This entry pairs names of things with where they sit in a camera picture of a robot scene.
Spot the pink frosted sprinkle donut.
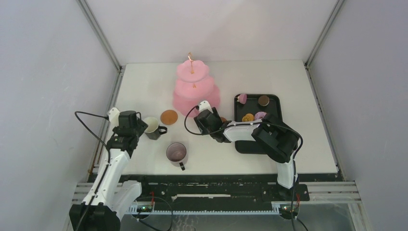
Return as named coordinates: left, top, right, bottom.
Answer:
left=254, top=111, right=267, bottom=120

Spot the yellow round biscuit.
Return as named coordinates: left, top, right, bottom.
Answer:
left=242, top=113, right=255, bottom=122

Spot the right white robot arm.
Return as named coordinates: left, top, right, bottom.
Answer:
left=189, top=107, right=304, bottom=200

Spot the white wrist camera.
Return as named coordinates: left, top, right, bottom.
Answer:
left=198, top=100, right=213, bottom=113
left=107, top=107, right=120, bottom=127

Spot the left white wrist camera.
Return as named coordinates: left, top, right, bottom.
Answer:
left=107, top=107, right=120, bottom=127

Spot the left wooden round coaster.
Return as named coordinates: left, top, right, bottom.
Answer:
left=160, top=110, right=178, bottom=125

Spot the black mug with white inside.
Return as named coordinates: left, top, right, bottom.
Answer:
left=143, top=117, right=167, bottom=140

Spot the pink three-tier cake stand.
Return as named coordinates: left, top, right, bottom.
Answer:
left=173, top=53, right=220, bottom=116

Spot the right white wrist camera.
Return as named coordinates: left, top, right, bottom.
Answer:
left=198, top=100, right=213, bottom=113

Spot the black serving tray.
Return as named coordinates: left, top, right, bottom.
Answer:
left=234, top=93, right=282, bottom=154

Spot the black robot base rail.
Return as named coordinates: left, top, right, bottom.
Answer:
left=119, top=174, right=310, bottom=213

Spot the purple mug with black handle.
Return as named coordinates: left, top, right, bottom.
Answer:
left=166, top=142, right=188, bottom=171

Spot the pink cupcake toy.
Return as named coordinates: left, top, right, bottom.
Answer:
left=236, top=93, right=247, bottom=104

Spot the chocolate round cookie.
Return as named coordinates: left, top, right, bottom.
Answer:
left=258, top=95, right=270, bottom=107

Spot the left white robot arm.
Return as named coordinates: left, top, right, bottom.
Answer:
left=69, top=107, right=151, bottom=231

